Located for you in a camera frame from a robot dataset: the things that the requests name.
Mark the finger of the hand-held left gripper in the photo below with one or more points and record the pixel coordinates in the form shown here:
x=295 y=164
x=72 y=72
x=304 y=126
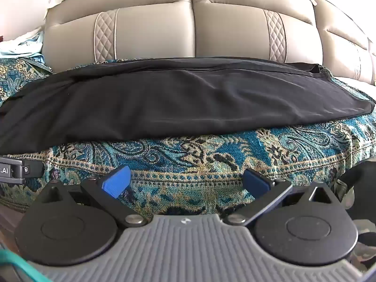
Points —
x=34 y=169

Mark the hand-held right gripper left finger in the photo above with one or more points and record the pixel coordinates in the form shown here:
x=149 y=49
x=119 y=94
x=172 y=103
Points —
x=116 y=182

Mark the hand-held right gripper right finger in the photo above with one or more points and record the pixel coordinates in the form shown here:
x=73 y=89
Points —
x=255 y=182

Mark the black pants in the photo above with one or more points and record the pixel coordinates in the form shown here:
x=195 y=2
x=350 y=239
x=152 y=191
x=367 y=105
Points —
x=176 y=100

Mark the blue paisley patterned blanket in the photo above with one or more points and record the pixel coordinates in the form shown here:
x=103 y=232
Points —
x=205 y=152

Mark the light blue cloth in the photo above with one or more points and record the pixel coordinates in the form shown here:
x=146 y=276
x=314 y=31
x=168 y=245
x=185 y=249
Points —
x=20 y=47

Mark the beige padded headboard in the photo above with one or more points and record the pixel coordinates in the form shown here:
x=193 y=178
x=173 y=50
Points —
x=229 y=29

